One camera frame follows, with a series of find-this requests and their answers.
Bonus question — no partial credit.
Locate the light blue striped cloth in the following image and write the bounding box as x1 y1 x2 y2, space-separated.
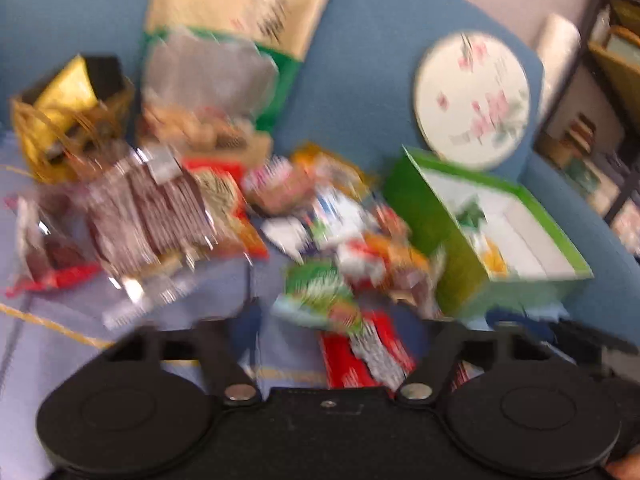
0 130 568 403

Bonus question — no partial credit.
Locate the pile of assorted snack packets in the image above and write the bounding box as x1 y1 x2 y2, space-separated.
244 142 447 321

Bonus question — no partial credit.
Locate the white plastic roll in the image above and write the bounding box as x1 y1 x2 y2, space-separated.
534 12 584 127

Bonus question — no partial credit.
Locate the blue sofa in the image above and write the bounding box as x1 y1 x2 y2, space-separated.
0 0 640 361

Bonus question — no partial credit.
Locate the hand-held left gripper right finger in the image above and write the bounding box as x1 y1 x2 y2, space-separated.
394 320 554 404

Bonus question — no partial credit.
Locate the clear bag of brown packets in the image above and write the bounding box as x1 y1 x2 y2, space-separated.
75 145 251 331

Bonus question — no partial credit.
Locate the black and yellow box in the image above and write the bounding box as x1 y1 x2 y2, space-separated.
20 55 126 133

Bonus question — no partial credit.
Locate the large beige snack pouch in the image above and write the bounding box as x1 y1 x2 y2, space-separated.
136 0 346 166

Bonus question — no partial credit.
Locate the green cardboard box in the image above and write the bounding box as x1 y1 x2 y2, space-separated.
384 146 596 320

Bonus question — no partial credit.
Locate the dark metal shelf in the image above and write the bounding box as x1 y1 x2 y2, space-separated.
532 0 640 257

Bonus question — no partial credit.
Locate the clear bag with red edge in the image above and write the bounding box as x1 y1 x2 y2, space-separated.
4 195 103 297

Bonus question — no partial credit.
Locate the red orange snack packet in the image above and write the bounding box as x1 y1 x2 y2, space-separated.
185 157 271 261

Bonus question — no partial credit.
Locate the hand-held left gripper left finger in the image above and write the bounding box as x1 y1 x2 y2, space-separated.
106 299 262 407

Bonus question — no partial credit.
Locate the green white snack packet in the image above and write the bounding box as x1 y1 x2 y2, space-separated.
271 260 364 337

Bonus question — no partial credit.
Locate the gold wire basket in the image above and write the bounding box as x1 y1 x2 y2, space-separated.
10 55 137 186

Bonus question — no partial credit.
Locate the round floral disc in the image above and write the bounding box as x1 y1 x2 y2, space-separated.
414 31 532 172

